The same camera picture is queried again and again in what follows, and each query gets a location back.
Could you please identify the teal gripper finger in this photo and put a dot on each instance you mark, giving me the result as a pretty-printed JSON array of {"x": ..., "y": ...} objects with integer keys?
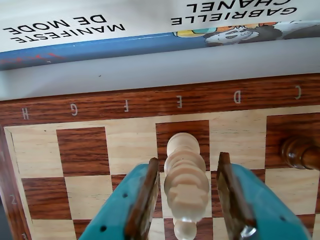
[
  {"x": 270, "y": 215},
  {"x": 112, "y": 212}
]

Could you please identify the dark grey table mat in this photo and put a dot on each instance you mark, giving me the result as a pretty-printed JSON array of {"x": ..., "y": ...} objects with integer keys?
[{"x": 3, "y": 230}]

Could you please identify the dark wooden chess rook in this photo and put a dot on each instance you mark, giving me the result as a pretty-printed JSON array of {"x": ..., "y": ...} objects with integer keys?
[{"x": 292, "y": 153}]

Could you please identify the blue panda picture book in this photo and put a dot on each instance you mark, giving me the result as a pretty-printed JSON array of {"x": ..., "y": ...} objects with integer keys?
[{"x": 100, "y": 46}]

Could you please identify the white wooden chess king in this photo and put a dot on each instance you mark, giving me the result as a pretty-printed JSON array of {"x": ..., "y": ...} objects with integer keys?
[{"x": 185, "y": 180}]

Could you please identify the white wooden chess pawn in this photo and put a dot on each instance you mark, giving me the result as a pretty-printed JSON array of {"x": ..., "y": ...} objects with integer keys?
[{"x": 185, "y": 231}]

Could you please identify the wooden chess board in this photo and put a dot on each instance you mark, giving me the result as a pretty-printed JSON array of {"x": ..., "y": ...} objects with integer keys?
[{"x": 82, "y": 150}]

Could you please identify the white Gabrielle Chanel book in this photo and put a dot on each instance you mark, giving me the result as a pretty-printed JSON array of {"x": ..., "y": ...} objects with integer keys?
[{"x": 150, "y": 15}]

